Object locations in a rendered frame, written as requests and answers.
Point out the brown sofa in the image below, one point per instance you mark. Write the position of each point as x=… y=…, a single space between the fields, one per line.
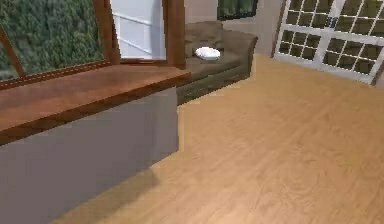
x=220 y=63

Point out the white cushion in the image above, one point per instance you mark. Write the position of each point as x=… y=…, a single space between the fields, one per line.
x=207 y=53

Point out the dark green framed picture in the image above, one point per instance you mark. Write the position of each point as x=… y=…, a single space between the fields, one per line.
x=236 y=8

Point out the white paned glass door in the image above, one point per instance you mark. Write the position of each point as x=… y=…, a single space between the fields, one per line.
x=330 y=36

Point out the brown wooden window frame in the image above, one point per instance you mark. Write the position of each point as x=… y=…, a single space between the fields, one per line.
x=83 y=86

